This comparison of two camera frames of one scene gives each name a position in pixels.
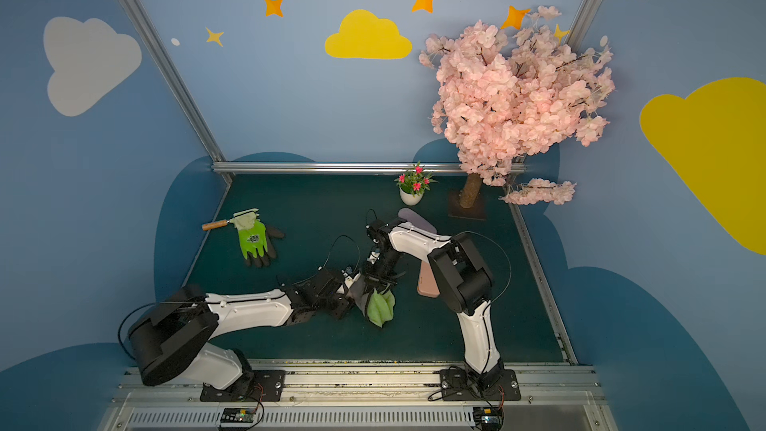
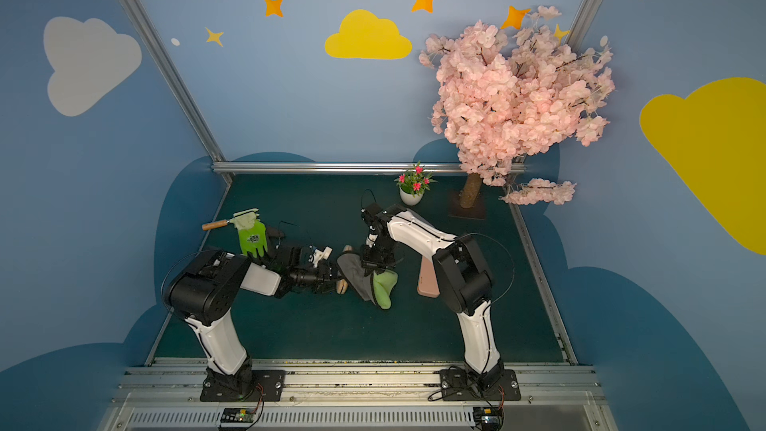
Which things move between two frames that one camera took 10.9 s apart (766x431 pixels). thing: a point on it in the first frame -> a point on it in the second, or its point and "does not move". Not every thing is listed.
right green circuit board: x=489 y=418 does not move
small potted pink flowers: x=413 y=185 does not move
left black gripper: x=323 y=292 -> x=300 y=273
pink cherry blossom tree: x=503 y=98 does not move
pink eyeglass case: x=427 y=284 does not move
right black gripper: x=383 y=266 -> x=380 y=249
